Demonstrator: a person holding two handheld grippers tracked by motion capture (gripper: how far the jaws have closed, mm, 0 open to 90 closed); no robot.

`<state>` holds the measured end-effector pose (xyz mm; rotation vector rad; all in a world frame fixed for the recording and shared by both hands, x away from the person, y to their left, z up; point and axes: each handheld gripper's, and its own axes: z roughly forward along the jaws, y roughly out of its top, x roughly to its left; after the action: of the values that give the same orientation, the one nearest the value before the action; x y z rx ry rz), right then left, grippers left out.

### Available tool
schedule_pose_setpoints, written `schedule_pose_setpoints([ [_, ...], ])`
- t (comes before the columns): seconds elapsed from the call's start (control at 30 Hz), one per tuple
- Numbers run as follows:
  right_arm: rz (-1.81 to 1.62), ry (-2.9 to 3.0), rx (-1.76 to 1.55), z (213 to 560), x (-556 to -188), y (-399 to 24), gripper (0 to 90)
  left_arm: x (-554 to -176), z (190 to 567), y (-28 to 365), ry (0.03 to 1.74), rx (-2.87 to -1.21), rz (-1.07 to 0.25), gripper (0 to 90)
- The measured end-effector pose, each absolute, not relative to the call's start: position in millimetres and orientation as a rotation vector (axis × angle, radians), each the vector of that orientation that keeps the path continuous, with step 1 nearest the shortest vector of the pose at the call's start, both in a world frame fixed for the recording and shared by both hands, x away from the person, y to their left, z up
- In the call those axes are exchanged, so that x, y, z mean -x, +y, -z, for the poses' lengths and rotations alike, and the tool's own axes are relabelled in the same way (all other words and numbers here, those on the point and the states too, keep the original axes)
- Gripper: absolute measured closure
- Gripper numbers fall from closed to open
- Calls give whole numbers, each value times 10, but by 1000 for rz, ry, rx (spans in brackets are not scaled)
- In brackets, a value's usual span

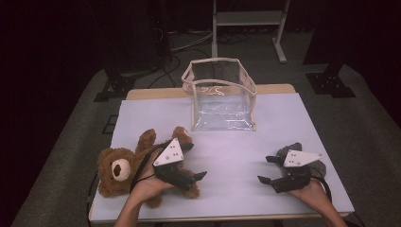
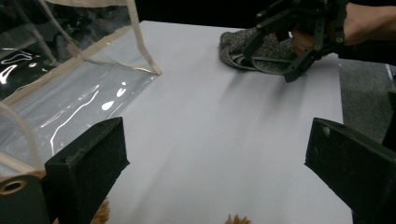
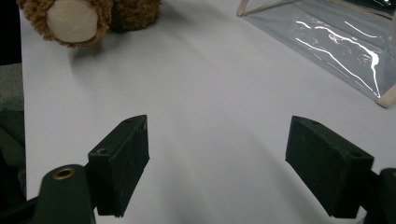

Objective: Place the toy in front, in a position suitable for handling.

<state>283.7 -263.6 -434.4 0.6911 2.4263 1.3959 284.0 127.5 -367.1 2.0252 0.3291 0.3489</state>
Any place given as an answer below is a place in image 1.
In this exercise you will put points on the person's left hand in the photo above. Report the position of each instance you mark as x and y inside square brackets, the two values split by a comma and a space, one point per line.
[148, 186]

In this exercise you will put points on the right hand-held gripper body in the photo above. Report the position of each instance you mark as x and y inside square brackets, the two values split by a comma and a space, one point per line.
[298, 157]

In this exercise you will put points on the clear plastic bag beige trim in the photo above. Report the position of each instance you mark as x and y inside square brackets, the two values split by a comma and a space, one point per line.
[220, 113]

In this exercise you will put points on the wooden table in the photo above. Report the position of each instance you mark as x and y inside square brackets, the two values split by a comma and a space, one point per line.
[151, 93]

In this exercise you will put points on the white table mat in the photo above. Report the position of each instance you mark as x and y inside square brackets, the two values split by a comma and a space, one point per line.
[230, 151]

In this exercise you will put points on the black stand base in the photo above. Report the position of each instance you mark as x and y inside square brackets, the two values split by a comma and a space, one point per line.
[118, 86]
[331, 83]

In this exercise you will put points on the brown teddy bear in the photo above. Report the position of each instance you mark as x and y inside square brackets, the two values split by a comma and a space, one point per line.
[110, 176]

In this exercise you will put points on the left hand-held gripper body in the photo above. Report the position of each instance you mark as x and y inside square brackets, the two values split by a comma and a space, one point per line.
[168, 154]

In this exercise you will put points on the person's right hand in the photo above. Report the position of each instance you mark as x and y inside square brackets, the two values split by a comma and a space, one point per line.
[312, 195]

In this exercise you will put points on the white metal stand frame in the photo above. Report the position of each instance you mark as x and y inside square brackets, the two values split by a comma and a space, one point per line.
[249, 18]

